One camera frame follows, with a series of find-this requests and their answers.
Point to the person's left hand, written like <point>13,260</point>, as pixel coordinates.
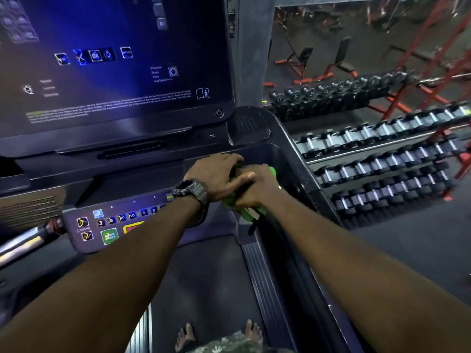
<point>211,174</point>

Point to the person's right hand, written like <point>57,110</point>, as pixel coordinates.
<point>263,187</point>

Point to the person's left thumb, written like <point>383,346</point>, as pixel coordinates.
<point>239,186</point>

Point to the green cleaning cloth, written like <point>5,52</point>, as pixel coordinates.
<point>248,212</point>

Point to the person's left forearm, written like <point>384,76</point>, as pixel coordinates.
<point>110,272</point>

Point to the person's right forearm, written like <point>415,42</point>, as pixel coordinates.
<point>360,283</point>

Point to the black wristwatch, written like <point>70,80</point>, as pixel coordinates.
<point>191,189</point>

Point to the black treadmill belt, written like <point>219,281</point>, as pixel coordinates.
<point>209,286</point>

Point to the row of black round dumbbells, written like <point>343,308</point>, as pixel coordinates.
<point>331,93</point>

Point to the treadmill button control panel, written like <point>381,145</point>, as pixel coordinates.
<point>110,224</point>

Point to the small red weight bench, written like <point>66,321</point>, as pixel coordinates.
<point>303,56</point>

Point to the person's right foot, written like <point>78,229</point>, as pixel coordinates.
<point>254,331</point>

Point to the person's foot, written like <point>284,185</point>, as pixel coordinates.
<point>185,338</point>
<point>254,331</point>

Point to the camouflage shorts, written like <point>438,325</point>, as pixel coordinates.
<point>235,345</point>

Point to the person's left foot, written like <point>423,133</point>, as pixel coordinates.
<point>185,338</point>

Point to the large red weight bench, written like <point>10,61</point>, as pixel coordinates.
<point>342,55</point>

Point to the treadmill console screen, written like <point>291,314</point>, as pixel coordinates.
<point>110,62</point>

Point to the steel barbell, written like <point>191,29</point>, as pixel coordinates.
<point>441,80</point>

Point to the red power rack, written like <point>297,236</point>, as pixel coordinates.
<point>427,36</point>

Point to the black treadmill frame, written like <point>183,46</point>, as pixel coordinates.
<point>257,124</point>

